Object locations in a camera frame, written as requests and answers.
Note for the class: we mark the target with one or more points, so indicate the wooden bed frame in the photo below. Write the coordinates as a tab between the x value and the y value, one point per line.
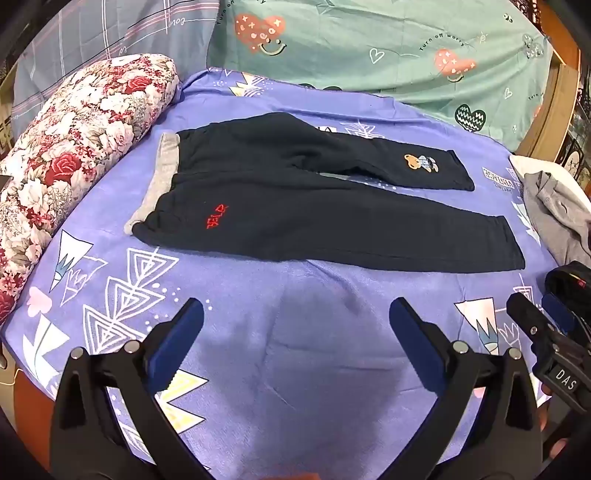
549	115

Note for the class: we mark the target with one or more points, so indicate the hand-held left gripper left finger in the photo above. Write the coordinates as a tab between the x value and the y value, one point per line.
184	328

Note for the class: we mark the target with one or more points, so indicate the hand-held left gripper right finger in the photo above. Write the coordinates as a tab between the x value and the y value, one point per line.
411	330

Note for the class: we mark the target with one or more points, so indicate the person's right hand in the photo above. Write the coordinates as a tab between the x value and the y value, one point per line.
554	429

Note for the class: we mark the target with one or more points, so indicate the white cloth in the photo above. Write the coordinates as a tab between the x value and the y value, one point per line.
526	167

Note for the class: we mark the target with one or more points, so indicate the teal heart print blanket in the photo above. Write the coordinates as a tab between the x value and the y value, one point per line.
369	50

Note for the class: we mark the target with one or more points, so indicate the purple printed bedsheet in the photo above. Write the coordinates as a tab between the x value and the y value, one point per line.
281	355

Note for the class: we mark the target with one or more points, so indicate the grey garment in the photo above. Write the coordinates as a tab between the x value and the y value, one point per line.
558	217

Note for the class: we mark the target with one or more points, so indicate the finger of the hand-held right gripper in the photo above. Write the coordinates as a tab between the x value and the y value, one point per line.
558	314
526	316

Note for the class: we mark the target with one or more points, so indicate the dark navy pants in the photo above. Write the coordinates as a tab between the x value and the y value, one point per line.
286	203

